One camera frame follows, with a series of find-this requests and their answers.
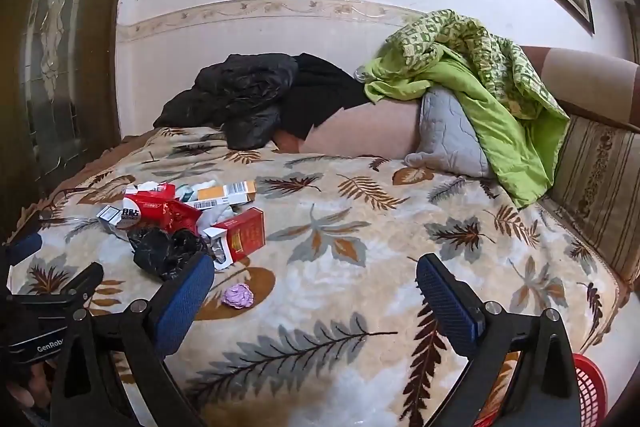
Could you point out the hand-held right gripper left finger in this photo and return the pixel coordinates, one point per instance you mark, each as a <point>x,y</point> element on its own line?
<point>182,302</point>

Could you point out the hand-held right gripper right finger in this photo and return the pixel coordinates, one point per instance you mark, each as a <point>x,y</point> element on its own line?
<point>445,302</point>

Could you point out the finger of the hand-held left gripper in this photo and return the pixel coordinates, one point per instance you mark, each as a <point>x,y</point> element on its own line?
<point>80,279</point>
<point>22,247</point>

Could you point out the black plastic bag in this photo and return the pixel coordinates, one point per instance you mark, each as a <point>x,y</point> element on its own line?
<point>160,252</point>

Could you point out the purple paper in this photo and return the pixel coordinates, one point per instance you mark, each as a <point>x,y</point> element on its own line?
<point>239,296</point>

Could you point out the white black cigarette box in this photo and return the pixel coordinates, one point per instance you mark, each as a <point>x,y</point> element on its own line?
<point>112,217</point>

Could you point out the red cigarette box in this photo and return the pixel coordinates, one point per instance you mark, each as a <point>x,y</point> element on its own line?
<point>247,232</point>

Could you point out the red packet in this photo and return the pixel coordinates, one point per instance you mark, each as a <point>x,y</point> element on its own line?
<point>160,207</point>

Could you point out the red plastic basket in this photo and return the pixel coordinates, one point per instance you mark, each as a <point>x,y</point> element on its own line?
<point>590,387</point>

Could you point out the person's left hand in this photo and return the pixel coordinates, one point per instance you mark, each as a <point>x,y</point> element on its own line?
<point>31,384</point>

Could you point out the white tissue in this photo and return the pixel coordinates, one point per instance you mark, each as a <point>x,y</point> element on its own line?
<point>212,217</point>

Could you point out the leaf printed blanket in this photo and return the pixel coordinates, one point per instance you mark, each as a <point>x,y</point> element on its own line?
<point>350,307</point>

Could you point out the teal packet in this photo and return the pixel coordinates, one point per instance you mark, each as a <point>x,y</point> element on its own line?
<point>187,193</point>

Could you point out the orange white box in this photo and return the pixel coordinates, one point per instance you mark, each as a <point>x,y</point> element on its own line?
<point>225,192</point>

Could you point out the grey quilted pillow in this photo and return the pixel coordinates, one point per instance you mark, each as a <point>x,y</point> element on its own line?
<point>445,132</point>

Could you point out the striped sofa cushion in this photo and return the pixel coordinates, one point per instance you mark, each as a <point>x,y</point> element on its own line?
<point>595,187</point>

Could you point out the pink sofa backrest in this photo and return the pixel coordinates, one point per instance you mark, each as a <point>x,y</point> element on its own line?
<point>360,127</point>

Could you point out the green patterned quilt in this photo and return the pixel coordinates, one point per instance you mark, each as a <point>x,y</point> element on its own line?
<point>480,107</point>

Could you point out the black puffer jacket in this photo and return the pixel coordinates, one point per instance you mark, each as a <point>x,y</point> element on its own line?
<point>235,92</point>

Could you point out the wooden door with glass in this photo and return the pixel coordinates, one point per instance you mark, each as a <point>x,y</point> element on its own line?
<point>60,32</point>

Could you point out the black cloth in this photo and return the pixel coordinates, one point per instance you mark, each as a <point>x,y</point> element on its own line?
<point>325,97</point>

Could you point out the clear plastic hook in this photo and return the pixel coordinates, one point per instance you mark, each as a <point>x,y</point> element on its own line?
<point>359,74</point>

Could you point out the brown beige sofa backrest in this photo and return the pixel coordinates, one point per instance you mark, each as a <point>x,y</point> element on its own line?
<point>590,82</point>

